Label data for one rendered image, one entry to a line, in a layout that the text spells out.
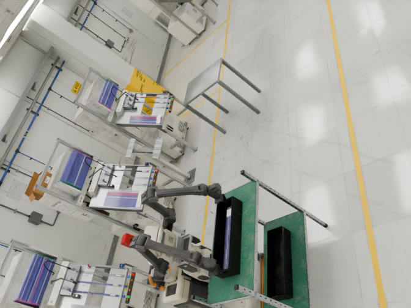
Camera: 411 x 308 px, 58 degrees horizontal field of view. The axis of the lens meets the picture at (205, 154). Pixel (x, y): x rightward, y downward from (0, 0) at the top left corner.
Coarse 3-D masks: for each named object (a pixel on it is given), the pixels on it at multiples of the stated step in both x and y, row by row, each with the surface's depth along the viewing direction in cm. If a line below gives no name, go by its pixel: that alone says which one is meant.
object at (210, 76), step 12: (204, 72) 509; (216, 72) 480; (192, 84) 521; (204, 84) 489; (252, 84) 519; (192, 96) 501; (204, 96) 548; (240, 96) 487; (192, 108) 516; (252, 108) 498
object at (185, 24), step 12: (132, 0) 788; (144, 0) 785; (156, 0) 779; (168, 0) 780; (180, 0) 777; (192, 0) 841; (204, 0) 846; (144, 12) 809; (156, 12) 806; (168, 12) 798; (180, 12) 826; (192, 12) 819; (204, 12) 857; (180, 24) 823; (192, 24) 820; (204, 24) 834; (180, 36) 847; (192, 36) 844
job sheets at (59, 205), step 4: (56, 204) 482; (60, 204) 480; (64, 204) 479; (60, 208) 490; (64, 208) 488; (68, 208) 487; (72, 208) 486; (68, 212) 496; (72, 212) 495; (76, 212) 494; (84, 212) 492; (88, 216) 500; (92, 216) 499
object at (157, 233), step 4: (148, 228) 292; (152, 228) 291; (156, 228) 291; (160, 228) 291; (144, 232) 291; (148, 232) 289; (152, 232) 289; (156, 232) 288; (160, 232) 288; (164, 232) 298; (152, 236) 286; (156, 236) 286; (160, 236) 286; (164, 236) 298; (156, 240) 285; (160, 240) 286; (152, 252) 284; (156, 252) 285; (160, 252) 287; (156, 256) 289
